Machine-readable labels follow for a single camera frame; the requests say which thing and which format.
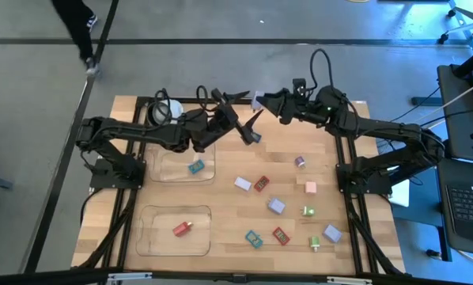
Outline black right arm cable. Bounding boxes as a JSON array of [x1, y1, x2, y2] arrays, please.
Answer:
[[308, 47, 337, 98]]

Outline red wall charger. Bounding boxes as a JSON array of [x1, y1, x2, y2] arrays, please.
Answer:
[[172, 221, 193, 238]]

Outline black aluminium table frame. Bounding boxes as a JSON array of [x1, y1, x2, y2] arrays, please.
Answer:
[[72, 96, 407, 277]]

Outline white wheeled stand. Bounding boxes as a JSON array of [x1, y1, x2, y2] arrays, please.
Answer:
[[437, 0, 473, 45]]

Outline black rolling desk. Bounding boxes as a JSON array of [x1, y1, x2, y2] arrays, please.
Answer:
[[390, 157, 473, 264]]

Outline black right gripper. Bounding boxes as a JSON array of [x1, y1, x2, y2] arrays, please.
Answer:
[[256, 89, 323, 126]]

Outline red rectangular plastic case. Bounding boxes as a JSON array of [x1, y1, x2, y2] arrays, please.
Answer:
[[271, 226, 291, 246], [253, 175, 271, 193]]

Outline white rectangular box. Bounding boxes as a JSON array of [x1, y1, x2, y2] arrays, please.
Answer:
[[233, 176, 253, 192]]

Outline white paper sheet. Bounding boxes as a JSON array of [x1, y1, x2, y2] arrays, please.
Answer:
[[389, 177, 411, 209]]

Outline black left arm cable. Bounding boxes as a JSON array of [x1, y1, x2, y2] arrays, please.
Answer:
[[153, 87, 173, 127]]

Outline black horizontal frame beam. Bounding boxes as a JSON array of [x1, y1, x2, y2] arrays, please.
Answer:
[[0, 268, 473, 285]]

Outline clear plastic bin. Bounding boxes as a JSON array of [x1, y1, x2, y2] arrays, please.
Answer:
[[148, 140, 217, 184], [135, 204, 213, 257]]

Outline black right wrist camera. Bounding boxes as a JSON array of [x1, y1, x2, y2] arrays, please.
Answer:
[[292, 78, 308, 98]]

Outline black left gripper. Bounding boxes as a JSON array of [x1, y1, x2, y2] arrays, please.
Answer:
[[203, 87, 265, 146]]

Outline black laptop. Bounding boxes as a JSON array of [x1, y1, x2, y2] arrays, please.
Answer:
[[445, 182, 473, 238]]

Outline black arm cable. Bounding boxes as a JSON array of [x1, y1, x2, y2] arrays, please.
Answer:
[[308, 47, 337, 98], [153, 87, 173, 127]]

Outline person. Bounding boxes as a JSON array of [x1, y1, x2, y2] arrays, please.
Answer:
[[50, 0, 102, 78]]

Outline white cable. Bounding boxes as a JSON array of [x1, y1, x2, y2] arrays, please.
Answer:
[[416, 75, 473, 126]]

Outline black side table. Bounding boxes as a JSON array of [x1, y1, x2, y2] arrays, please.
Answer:
[[436, 63, 473, 164]]

